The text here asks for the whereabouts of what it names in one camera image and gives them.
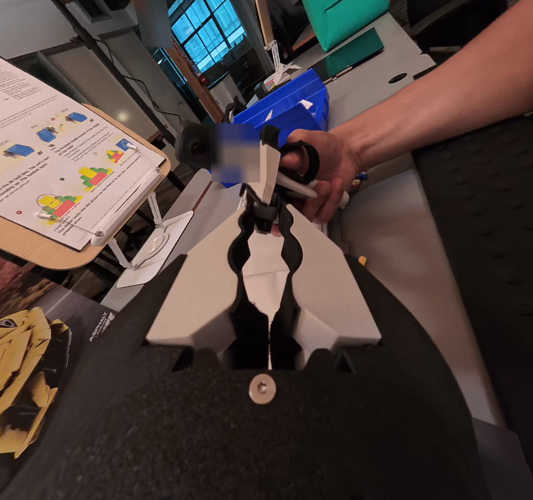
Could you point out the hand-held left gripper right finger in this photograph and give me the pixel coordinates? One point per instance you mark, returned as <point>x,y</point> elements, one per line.
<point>329,296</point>

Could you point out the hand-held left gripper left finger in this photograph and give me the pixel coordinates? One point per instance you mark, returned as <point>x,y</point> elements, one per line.
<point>195,296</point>

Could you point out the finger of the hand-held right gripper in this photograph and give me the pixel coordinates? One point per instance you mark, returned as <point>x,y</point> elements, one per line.
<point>270,171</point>

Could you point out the lego set box with yellow car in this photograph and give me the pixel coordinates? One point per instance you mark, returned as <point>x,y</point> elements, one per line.
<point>33,342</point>

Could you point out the blue plastic bin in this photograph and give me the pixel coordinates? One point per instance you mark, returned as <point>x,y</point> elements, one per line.
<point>287,104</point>

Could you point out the open instruction booklet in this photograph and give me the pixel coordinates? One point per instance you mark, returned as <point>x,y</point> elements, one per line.
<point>266,267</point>

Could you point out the large paned window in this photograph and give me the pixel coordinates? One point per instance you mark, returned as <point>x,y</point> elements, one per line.
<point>208,25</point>

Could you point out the printed instruction sheet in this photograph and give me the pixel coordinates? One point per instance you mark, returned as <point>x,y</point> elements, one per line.
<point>62,154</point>

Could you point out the wooden document board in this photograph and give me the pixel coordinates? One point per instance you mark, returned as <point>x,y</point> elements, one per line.
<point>62,258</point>

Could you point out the small wooden board on stand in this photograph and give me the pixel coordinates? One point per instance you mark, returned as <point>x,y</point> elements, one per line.
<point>270,29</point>

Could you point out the black perforated board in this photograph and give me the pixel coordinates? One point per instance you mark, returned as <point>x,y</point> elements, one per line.
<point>479,258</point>

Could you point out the teal felt bag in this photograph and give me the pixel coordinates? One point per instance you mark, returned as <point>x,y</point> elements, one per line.
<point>345,4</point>

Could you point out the black mesh chair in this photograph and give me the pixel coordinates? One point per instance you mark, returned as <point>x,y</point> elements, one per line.
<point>454,0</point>

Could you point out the wooden post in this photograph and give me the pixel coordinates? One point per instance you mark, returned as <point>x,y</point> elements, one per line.
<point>200,88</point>

